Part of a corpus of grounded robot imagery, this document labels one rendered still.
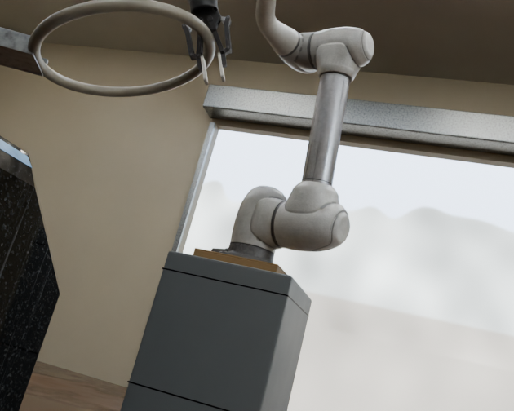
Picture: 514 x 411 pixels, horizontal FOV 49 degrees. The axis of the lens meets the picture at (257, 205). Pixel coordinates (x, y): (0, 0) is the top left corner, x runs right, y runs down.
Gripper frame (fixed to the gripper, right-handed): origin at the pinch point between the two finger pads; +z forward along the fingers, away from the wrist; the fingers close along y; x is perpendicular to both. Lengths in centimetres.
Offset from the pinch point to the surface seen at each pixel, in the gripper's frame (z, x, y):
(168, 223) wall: -64, -479, 132
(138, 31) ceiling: -307, -472, 140
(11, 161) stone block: 24, 22, 44
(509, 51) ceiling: -158, -390, -244
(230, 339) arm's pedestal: 69, -26, 9
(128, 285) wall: -2, -475, 184
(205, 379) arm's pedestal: 79, -26, 17
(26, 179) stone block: 28, 20, 42
